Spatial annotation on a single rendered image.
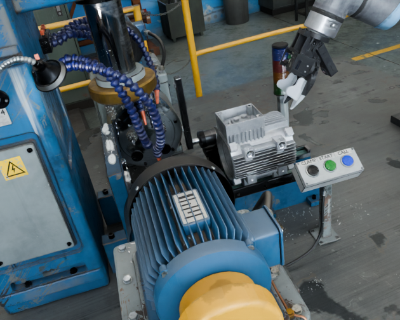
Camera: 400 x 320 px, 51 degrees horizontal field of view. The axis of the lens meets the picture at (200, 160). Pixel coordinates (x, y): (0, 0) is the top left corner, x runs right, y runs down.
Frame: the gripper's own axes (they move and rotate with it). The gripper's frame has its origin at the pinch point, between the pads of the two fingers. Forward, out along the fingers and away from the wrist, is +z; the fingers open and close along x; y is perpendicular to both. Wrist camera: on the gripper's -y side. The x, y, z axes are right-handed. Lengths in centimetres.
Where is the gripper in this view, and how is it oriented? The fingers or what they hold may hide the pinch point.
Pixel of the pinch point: (291, 102)
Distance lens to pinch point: 126.1
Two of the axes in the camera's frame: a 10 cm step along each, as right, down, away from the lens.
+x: 2.6, 4.9, -8.3
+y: -9.0, -1.9, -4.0
